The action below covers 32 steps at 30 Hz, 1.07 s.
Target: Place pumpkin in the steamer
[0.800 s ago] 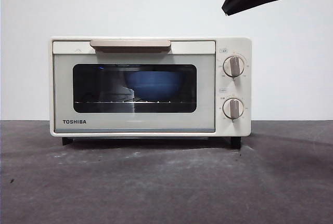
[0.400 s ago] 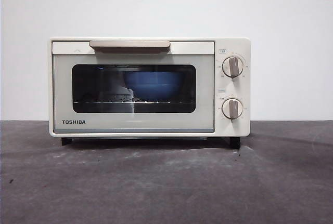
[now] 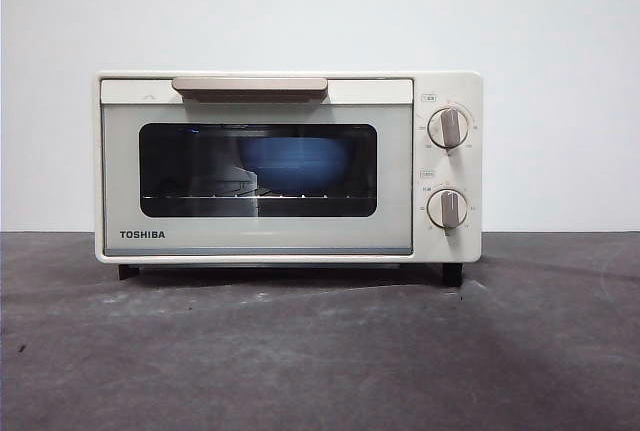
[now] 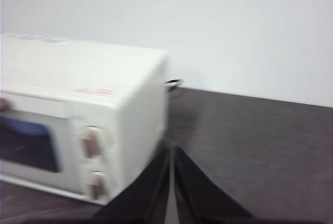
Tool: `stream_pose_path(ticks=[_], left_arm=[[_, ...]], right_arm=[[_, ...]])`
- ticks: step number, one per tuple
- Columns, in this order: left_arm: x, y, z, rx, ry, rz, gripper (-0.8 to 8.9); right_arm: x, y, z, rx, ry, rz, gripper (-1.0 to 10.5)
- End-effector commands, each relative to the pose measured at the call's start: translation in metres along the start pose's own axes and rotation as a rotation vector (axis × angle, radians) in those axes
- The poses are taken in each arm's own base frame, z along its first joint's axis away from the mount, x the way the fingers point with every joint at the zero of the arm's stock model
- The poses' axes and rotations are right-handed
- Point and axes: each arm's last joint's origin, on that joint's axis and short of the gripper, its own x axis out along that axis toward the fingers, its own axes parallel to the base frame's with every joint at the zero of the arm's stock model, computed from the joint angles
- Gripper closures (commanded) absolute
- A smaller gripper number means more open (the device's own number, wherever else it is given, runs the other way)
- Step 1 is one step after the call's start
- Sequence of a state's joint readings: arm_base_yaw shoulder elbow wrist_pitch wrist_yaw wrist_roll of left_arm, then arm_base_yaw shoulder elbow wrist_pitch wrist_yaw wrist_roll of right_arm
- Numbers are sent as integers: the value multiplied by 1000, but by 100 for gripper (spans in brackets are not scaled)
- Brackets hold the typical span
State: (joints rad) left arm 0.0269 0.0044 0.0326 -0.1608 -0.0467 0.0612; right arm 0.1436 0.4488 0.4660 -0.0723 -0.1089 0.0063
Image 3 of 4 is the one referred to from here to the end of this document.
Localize blue ribbed bowl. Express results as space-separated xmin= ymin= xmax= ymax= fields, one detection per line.
xmin=237 ymin=136 xmax=351 ymax=191

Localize glass oven door beige handle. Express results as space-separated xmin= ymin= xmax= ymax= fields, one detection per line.
xmin=99 ymin=77 xmax=415 ymax=257

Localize beige oven knob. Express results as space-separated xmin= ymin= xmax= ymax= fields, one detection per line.
xmin=427 ymin=188 xmax=470 ymax=230
xmin=427 ymin=106 xmax=471 ymax=150

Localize cream Toshiba toaster oven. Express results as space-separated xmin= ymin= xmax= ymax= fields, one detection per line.
xmin=93 ymin=69 xmax=484 ymax=287

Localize metal wire oven rack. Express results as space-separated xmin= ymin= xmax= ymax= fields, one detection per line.
xmin=142 ymin=180 xmax=376 ymax=201

